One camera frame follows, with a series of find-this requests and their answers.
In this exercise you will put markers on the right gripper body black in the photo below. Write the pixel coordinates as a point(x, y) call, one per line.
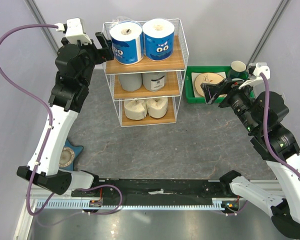
point(240, 100)

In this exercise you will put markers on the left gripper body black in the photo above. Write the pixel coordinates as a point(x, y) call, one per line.
point(96, 56)

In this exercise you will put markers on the blue roll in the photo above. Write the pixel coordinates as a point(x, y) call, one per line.
point(158, 39)
point(127, 41)

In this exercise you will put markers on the cream roll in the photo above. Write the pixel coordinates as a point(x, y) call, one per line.
point(157, 107)
point(135, 109)

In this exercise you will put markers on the grey paper towel roll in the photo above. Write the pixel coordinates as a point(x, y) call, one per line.
point(154, 81)

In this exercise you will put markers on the white wire wooden shelf rack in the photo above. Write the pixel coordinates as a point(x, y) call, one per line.
point(175, 68)

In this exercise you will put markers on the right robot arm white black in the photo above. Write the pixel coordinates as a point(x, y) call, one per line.
point(276, 145)

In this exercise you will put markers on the decorated ceramic plate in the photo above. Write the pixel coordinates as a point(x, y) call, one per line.
point(202, 81)

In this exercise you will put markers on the green plastic tray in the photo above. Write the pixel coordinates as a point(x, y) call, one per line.
point(191, 73)

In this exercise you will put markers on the dark green ceramic cup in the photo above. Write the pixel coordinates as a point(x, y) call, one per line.
point(238, 69)

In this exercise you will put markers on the blue star shaped dish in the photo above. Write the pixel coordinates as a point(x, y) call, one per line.
point(68, 155)

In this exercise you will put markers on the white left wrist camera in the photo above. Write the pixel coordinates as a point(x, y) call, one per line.
point(74, 31)

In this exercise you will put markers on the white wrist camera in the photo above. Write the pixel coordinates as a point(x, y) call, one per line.
point(74, 31)
point(255, 70)

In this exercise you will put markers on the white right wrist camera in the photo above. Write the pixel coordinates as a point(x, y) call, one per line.
point(255, 70)

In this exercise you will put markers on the aluminium frame rail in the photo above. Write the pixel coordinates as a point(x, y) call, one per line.
point(265, 185)

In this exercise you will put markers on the blue grey cable duct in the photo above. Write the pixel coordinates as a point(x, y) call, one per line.
point(96, 205)

